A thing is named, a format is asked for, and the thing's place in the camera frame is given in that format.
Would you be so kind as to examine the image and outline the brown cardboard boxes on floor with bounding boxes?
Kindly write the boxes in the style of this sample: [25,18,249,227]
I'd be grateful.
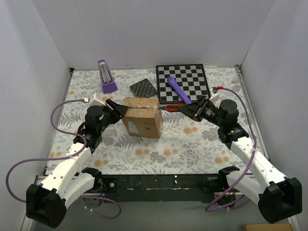
[243,223,294,231]

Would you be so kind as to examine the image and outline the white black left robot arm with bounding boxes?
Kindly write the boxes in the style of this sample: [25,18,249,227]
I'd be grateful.
[26,99,128,228]

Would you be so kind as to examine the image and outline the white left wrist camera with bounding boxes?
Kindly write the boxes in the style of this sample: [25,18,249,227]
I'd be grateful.
[82,93,105,106]

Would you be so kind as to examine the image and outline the black white chessboard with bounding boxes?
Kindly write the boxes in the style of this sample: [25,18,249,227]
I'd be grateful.
[156,64,212,104]

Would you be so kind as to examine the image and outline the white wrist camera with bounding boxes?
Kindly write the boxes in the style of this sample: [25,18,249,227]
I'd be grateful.
[209,86,224,103]
[82,93,105,106]

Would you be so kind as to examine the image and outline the brown cardboard express box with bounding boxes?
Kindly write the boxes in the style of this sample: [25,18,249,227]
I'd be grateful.
[122,97,163,139]

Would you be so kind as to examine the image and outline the purple capped clear bottle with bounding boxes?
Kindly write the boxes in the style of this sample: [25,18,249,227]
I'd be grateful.
[98,60,118,94]

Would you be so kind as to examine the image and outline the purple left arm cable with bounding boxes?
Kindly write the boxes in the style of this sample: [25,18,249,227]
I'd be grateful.
[6,99,122,219]

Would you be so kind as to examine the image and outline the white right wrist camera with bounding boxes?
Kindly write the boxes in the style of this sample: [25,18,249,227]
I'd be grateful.
[209,86,224,103]

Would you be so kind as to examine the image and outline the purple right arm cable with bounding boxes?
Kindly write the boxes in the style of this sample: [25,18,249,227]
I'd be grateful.
[205,86,257,212]

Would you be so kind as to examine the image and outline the purple toy microphone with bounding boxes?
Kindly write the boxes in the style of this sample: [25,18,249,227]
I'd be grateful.
[167,76,192,104]

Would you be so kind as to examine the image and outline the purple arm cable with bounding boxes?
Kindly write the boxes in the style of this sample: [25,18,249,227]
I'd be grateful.
[205,86,257,212]
[6,99,122,219]

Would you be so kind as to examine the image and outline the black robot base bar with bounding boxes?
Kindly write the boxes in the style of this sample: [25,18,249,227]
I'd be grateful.
[81,167,228,203]

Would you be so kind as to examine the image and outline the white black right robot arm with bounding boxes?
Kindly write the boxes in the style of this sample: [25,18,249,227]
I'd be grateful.
[178,96,302,223]

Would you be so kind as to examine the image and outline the grey studded building plate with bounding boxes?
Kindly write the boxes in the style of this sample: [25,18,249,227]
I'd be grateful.
[129,78,157,98]

